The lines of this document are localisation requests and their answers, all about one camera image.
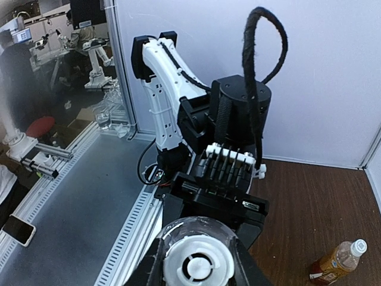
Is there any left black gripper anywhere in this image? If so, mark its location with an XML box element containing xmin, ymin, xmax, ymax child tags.
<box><xmin>160</xmin><ymin>172</ymin><xmax>270</xmax><ymax>247</ymax></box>

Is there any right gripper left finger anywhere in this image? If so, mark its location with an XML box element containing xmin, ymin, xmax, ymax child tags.
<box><xmin>123</xmin><ymin>238</ymin><xmax>165</xmax><ymax>286</ymax></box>

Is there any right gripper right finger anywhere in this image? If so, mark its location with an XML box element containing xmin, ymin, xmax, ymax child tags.
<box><xmin>227</xmin><ymin>237</ymin><xmax>273</xmax><ymax>286</ymax></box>

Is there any clear plastic bottle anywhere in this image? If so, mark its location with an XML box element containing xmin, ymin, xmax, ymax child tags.
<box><xmin>156</xmin><ymin>216</ymin><xmax>241</xmax><ymax>286</ymax></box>

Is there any white flip bottle cap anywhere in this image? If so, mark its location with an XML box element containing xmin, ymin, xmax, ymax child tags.
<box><xmin>163</xmin><ymin>235</ymin><xmax>234</xmax><ymax>286</ymax></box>

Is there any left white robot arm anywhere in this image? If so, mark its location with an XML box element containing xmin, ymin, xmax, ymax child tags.
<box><xmin>131</xmin><ymin>31</ymin><xmax>271</xmax><ymax>248</ymax></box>

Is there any amber tea bottle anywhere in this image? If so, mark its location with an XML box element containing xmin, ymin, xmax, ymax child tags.
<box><xmin>309</xmin><ymin>241</ymin><xmax>361</xmax><ymax>285</ymax></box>

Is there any white tea bottle cap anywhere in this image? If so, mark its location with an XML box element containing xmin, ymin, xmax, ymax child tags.
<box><xmin>350</xmin><ymin>239</ymin><xmax>367</xmax><ymax>257</ymax></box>

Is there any smartphone on side table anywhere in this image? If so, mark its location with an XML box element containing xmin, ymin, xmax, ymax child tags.
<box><xmin>1</xmin><ymin>214</ymin><xmax>36</xmax><ymax>247</ymax></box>

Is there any red round stool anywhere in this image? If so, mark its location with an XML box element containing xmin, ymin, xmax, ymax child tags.
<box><xmin>26</xmin><ymin>116</ymin><xmax>55</xmax><ymax>138</ymax></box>

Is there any seated person in background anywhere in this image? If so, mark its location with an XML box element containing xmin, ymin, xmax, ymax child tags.
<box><xmin>67</xmin><ymin>26</ymin><xmax>96</xmax><ymax>52</ymax></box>

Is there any front aluminium rail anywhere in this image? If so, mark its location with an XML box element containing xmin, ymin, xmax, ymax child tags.
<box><xmin>94</xmin><ymin>188</ymin><xmax>162</xmax><ymax>285</ymax></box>

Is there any right aluminium frame post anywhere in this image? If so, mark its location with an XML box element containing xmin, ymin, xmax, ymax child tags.
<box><xmin>360</xmin><ymin>126</ymin><xmax>381</xmax><ymax>169</ymax></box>

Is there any left black braided cable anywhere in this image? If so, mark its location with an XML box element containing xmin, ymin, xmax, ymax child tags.
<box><xmin>241</xmin><ymin>6</ymin><xmax>289</xmax><ymax>170</ymax></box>

